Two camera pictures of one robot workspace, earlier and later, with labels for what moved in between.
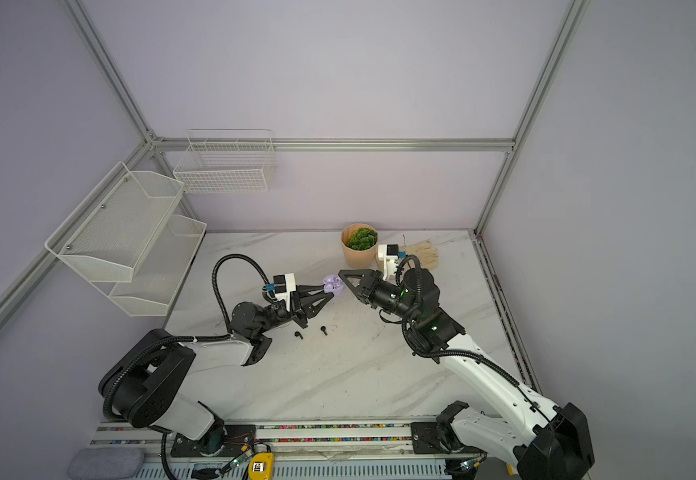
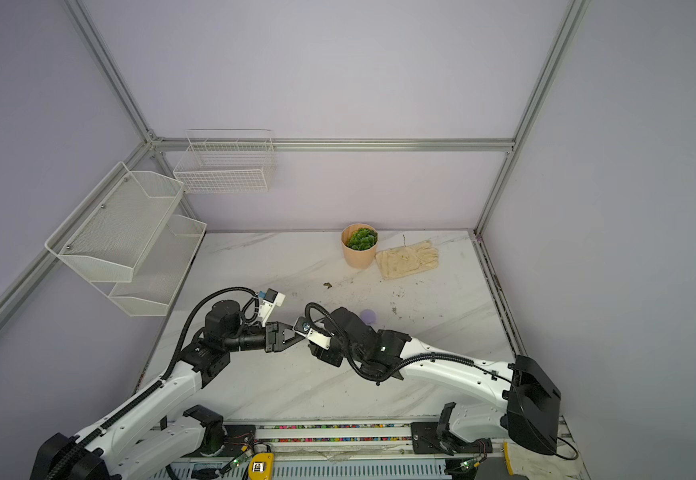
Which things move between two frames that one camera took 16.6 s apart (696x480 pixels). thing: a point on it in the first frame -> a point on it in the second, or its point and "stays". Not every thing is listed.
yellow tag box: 262,466 stays
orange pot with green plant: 359,242 stays
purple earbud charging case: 333,284 -> 368,316
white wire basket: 227,161 stays
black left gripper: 294,306 -> 272,337
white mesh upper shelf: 113,229 stays
